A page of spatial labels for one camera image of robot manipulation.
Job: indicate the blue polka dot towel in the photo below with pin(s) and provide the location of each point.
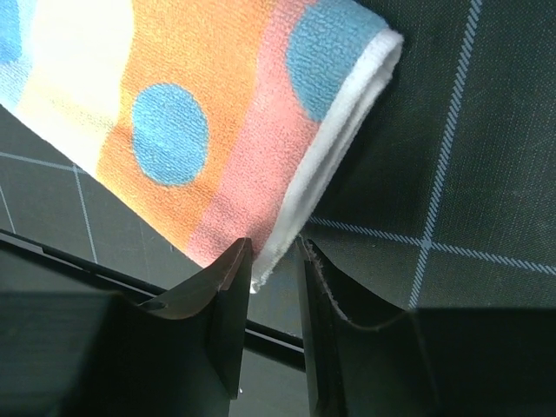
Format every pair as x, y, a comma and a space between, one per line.
212, 120

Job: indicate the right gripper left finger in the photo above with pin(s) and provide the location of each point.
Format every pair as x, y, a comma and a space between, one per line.
97, 352

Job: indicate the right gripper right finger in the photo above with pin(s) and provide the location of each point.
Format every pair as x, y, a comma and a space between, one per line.
366, 357

